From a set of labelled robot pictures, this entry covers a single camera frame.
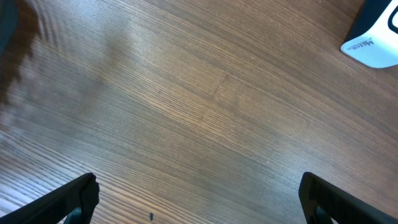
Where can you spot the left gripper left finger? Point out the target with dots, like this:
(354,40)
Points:
(73,202)

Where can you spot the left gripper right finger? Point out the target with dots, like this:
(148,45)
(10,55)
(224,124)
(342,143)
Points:
(323,202)

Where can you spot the white barcode scanner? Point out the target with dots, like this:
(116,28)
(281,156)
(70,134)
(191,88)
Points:
(372,38)

